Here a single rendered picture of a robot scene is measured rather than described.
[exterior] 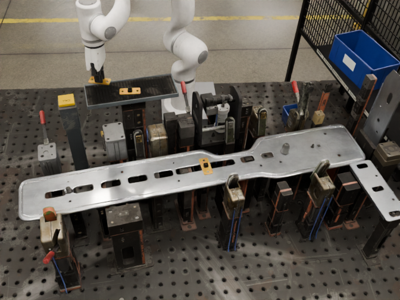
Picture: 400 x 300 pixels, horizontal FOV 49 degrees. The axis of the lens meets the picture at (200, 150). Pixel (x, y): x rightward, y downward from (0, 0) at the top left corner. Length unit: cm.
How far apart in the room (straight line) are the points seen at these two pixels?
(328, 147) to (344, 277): 53
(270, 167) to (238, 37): 271
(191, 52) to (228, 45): 224
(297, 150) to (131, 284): 86
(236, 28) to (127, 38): 107
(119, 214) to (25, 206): 35
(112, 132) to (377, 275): 121
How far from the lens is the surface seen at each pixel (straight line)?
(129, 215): 156
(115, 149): 173
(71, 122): 186
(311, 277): 188
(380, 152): 192
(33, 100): 259
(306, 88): 187
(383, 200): 181
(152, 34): 432
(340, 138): 197
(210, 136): 190
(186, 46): 200
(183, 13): 192
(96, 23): 156
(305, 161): 183
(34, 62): 412
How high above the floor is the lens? 231
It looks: 47 degrees down
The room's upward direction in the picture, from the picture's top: 4 degrees clockwise
